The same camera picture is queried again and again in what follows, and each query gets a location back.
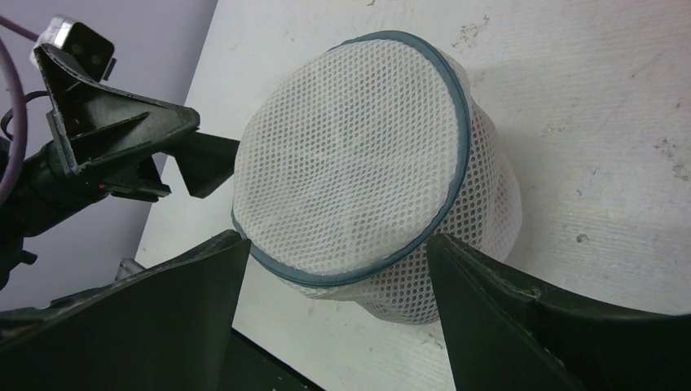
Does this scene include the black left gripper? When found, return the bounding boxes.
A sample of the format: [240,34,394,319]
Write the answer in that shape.
[1,44,200,286]

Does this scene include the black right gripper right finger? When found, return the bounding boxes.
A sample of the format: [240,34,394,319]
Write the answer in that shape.
[426,234,690,390]

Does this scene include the white mesh cylindrical laundry bag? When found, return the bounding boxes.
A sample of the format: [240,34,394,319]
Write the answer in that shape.
[231,31,522,324]

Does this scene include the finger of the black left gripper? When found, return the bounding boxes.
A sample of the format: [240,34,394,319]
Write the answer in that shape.
[172,132,240,199]

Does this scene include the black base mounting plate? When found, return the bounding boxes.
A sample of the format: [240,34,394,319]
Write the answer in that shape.
[217,329,323,391]

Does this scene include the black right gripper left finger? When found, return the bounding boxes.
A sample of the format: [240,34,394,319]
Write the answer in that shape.
[1,231,251,390]

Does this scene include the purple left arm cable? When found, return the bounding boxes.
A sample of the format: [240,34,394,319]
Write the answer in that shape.
[0,15,42,206]

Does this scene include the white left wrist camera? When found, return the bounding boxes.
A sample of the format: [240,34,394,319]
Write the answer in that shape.
[33,15,117,81]

